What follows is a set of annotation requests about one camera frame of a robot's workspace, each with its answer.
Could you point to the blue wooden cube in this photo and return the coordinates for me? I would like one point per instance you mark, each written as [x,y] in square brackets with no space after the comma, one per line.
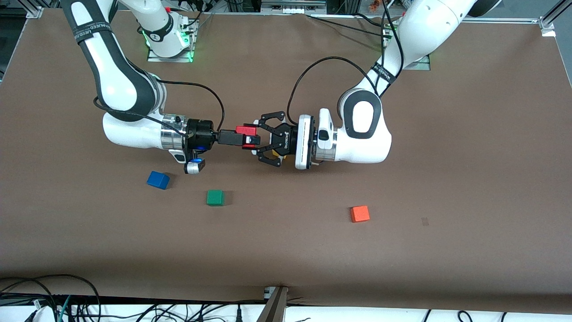
[157,180]

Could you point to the silver frame corner bracket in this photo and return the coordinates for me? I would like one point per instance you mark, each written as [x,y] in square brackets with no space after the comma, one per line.
[547,27]
[35,12]

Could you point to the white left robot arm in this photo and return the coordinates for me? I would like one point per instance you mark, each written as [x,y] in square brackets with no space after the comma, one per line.
[366,147]

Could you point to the grey aluminium mount profile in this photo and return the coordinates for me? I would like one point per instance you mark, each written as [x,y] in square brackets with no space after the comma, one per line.
[273,308]

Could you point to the grey metal rack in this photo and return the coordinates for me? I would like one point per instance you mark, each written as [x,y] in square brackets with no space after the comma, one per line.
[292,6]

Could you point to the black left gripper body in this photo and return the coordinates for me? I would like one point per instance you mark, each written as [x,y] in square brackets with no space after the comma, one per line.
[283,139]

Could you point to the orange wooden cube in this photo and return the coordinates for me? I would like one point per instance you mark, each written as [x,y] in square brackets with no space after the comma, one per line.
[359,214]

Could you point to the yellow wooden cube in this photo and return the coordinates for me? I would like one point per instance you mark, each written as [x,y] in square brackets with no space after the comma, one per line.
[278,154]

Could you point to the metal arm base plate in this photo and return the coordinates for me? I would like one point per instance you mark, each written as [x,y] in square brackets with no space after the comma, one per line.
[422,65]
[170,59]

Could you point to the red wooden cube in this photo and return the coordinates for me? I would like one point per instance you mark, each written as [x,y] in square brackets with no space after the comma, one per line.
[246,130]

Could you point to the green wooden cube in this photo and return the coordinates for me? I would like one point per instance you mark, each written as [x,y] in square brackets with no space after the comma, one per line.
[215,197]

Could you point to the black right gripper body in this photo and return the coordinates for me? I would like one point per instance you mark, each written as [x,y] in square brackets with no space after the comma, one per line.
[202,133]

